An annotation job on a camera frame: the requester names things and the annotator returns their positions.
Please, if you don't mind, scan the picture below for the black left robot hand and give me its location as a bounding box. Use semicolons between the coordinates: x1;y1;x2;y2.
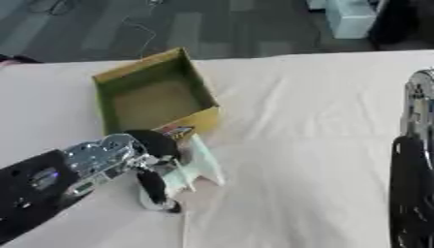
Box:
122;129;185;214

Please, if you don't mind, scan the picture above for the pale mint white toy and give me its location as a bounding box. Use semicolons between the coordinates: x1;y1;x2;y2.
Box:
137;133;228;211

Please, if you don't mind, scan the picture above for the tan cardboard box green inside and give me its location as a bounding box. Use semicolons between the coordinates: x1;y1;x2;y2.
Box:
91;46;223;137

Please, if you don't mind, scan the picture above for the white cabinet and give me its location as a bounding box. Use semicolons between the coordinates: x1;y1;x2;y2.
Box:
305;0;392;40

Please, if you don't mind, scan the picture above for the thin grey floor cable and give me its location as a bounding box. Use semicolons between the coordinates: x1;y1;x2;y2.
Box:
115;0;167;61

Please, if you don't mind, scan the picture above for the dark bag with pink strap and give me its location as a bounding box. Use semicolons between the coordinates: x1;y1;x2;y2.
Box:
0;53;45;66

